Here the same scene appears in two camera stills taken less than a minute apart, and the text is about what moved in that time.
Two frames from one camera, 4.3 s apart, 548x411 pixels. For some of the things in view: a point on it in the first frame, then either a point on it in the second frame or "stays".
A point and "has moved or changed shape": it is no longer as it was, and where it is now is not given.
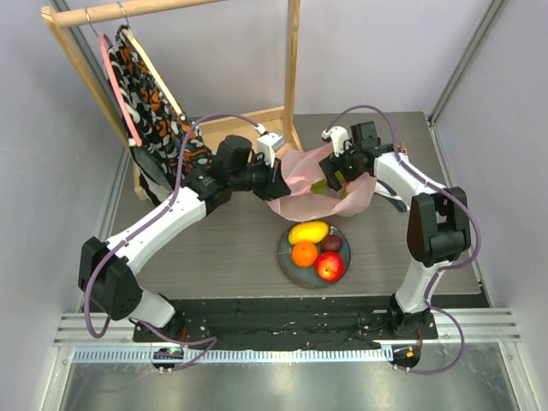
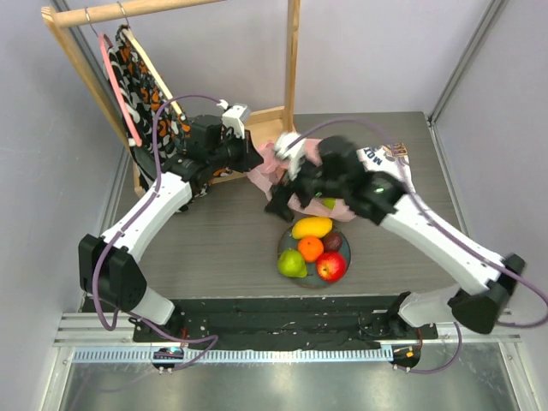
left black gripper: [275, 185] to [249, 157]
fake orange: [305, 253] has moved or changed shape
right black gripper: [331, 172] to [297, 184]
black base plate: [276, 324] stays
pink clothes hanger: [103, 39] stays
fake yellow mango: [307, 232] has moved or changed shape
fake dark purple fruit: [331, 243] stays
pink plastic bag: [300, 171] has moved or changed shape
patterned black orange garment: [157, 125] stays
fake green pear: [318, 187] has moved or changed shape
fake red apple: [330, 265] stays
